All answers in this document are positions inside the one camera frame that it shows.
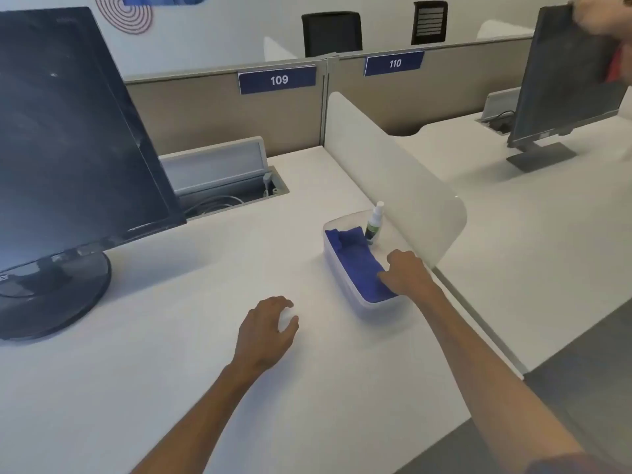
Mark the person's right hand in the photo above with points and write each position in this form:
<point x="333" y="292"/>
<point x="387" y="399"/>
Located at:
<point x="410" y="276"/>

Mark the person's left hand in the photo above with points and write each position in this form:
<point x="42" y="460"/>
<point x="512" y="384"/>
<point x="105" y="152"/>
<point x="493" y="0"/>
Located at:
<point x="261" y="335"/>

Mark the blue microfiber cloth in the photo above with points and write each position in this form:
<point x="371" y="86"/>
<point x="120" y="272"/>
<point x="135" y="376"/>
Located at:
<point x="358" y="266"/>

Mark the small white spray bottle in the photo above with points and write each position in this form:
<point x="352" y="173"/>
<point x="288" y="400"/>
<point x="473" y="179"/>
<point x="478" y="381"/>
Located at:
<point x="373" y="227"/>

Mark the black acer monitor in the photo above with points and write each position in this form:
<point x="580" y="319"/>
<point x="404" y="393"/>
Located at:
<point x="74" y="143"/>

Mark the person's left forearm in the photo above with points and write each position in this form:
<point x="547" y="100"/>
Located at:
<point x="197" y="419"/>

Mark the person's right forearm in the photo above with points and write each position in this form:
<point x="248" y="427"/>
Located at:
<point x="484" y="380"/>

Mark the clear plastic container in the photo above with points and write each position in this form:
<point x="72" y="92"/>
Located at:
<point x="382" y="308"/>

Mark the frosted desk divider panel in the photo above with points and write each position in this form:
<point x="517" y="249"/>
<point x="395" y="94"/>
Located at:
<point x="395" y="182"/>

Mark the beige cubicle partition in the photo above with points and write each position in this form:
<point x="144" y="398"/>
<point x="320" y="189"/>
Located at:
<point x="207" y="113"/>
<point x="444" y="93"/>

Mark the blue number sign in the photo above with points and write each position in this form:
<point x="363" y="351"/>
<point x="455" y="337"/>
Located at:
<point x="394" y="64"/>
<point x="276" y="80"/>

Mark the black mesh office chair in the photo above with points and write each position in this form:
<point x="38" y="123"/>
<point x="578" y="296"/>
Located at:
<point x="331" y="34"/>

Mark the black slatted office chair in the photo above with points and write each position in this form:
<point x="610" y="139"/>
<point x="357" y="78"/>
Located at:
<point x="429" y="22"/>

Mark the red cloth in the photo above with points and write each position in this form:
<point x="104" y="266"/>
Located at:
<point x="613" y="64"/>

